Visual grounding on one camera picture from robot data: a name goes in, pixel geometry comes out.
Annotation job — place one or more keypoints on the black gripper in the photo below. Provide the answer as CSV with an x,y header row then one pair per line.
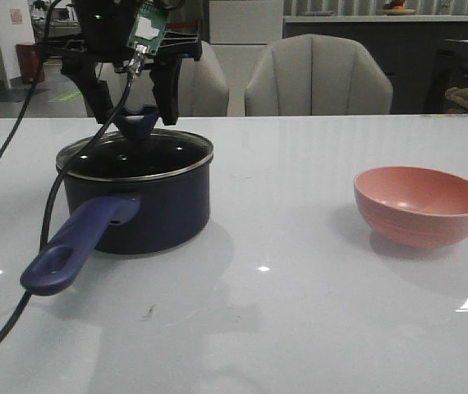
x,y
105,27

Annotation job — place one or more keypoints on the glass lid with blue knob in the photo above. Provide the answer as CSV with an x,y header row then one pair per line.
x,y
137,151

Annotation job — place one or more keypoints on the pink plastic bowl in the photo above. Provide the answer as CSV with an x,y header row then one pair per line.
x,y
414,206

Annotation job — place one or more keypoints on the green circuit board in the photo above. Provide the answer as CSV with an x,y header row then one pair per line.
x,y
149,27

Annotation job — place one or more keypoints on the left grey upholstered chair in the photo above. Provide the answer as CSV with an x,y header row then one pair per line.
x,y
202,86

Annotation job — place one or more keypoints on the grey upholstered chair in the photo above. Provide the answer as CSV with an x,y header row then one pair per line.
x,y
202,86
317,75

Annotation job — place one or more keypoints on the red trash bin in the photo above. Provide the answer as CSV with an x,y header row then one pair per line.
x,y
28,61

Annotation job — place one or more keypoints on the dark blue saucepan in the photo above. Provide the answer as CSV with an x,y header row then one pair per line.
x,y
138,217

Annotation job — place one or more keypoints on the white cabinet block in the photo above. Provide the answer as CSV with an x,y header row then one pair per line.
x,y
245,22

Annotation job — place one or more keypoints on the right grey upholstered chair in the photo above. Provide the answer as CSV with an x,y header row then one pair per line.
x,y
317,75

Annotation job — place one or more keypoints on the fruit plate on counter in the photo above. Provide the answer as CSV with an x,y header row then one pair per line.
x,y
396,8

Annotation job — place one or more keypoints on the dark kitchen counter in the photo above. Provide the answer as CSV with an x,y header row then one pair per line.
x,y
403,46

